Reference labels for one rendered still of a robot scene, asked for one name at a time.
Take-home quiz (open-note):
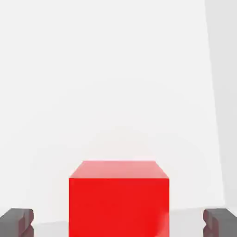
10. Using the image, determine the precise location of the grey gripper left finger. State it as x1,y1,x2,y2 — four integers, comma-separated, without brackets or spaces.
0,208,35,237

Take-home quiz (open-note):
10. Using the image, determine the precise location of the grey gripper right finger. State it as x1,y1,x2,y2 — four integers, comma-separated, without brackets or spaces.
203,208,237,237

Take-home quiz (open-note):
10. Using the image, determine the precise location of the small red cube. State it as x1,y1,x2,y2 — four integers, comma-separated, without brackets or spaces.
69,160,170,237

